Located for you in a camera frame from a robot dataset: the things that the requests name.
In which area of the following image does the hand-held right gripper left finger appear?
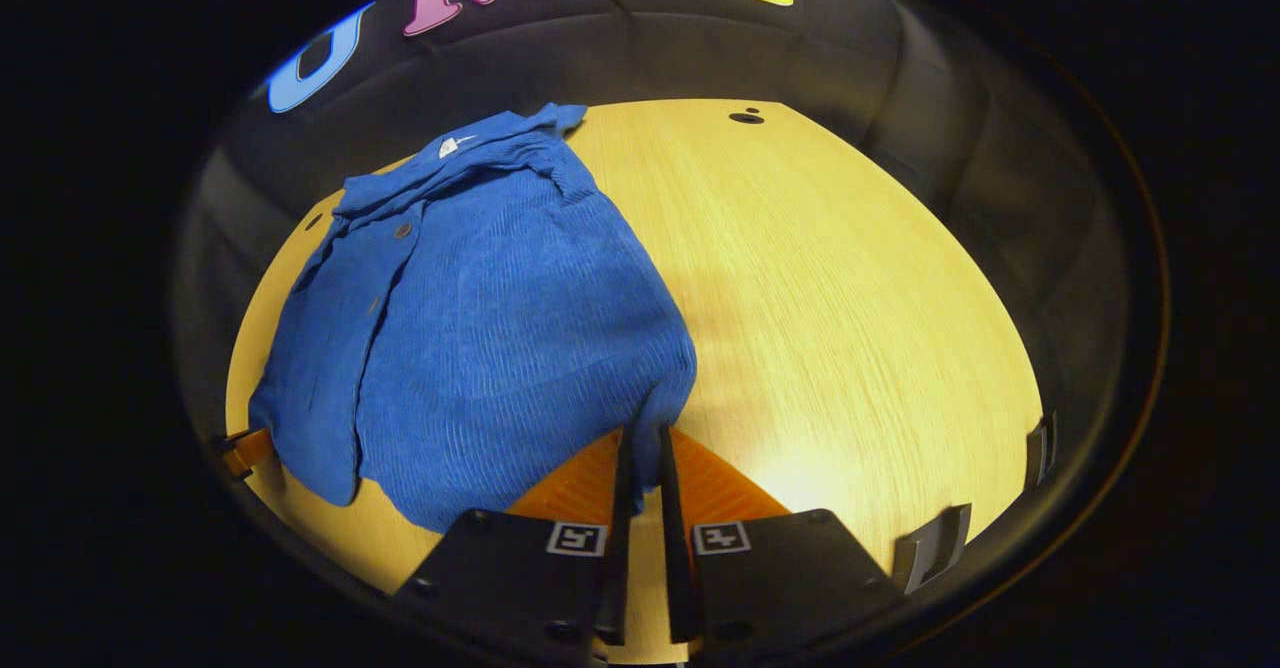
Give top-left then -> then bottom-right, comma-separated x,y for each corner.
395,426 -> 634,649

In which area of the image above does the grey table edge bracket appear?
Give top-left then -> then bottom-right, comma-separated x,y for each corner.
893,504 -> 973,594
1025,413 -> 1058,492

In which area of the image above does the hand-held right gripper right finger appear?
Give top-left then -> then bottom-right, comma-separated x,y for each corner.
658,424 -> 903,649

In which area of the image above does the blue corduroy jacket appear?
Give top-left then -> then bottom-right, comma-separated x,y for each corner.
248,103 -> 698,534

